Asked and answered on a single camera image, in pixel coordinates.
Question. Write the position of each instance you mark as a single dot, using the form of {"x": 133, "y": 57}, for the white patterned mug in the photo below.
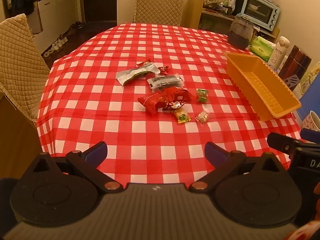
{"x": 311, "y": 121}

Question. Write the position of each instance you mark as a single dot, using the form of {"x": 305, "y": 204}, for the dark glass jar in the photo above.
{"x": 241, "y": 33}

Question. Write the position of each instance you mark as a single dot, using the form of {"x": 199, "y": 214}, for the brown metal thermos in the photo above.
{"x": 295, "y": 63}

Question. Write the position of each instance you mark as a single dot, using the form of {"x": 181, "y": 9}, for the person's right forearm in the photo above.
{"x": 317, "y": 192}

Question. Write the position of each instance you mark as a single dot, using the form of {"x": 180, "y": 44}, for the red white label snack packet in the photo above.
{"x": 177, "y": 93}

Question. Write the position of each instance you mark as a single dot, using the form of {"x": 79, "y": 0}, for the shiny red foil candy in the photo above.
{"x": 175, "y": 105}

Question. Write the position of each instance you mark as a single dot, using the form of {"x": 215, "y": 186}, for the light blue toaster oven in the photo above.
{"x": 260, "y": 11}

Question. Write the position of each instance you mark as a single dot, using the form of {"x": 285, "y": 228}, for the white thermos bottle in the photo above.
{"x": 278, "y": 52}

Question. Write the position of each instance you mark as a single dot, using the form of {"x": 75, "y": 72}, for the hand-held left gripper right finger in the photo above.
{"x": 215, "y": 152}

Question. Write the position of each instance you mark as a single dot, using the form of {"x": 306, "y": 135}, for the silver green snack packet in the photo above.
{"x": 135, "y": 73}

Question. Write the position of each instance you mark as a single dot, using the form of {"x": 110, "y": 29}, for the yellow green candy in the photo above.
{"x": 182, "y": 116}

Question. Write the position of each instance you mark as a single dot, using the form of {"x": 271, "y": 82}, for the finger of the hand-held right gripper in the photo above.
{"x": 281, "y": 142}
{"x": 311, "y": 136}

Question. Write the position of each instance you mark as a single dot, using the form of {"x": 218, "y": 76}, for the white candy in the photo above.
{"x": 203, "y": 117}

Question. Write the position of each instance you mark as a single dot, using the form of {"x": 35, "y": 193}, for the pale floral plate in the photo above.
{"x": 311, "y": 78}

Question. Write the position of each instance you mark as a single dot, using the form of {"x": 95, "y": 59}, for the wooden shelf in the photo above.
{"x": 193, "y": 11}

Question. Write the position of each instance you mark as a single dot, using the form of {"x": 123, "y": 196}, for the dark red small candy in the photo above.
{"x": 163, "y": 69}

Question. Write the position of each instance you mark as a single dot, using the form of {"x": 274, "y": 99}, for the green tissue pack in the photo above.
{"x": 262, "y": 47}

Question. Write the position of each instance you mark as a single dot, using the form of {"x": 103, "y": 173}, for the white cabinet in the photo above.
{"x": 58, "y": 12}

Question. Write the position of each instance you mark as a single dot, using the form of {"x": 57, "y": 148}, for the black silver snack packet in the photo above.
{"x": 165, "y": 81}

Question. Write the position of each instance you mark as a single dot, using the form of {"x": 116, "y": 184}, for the beige quilted chair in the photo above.
{"x": 18, "y": 62}
{"x": 160, "y": 5}

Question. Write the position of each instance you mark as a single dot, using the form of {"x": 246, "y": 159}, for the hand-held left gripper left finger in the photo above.
{"x": 96, "y": 152}

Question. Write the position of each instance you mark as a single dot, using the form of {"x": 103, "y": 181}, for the dark door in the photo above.
{"x": 100, "y": 0}

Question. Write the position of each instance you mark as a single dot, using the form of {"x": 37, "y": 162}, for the red checked tablecloth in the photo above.
{"x": 140, "y": 135}

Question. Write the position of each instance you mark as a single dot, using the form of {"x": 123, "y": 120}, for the yellow plastic tray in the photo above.
{"x": 260, "y": 85}

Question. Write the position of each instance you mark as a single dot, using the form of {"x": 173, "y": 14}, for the red gold small candy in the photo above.
{"x": 143, "y": 63}

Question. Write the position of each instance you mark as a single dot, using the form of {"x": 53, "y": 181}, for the blue thermos jug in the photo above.
{"x": 310, "y": 102}

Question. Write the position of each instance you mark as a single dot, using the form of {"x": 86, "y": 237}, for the row of shoes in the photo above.
{"x": 58, "y": 43}

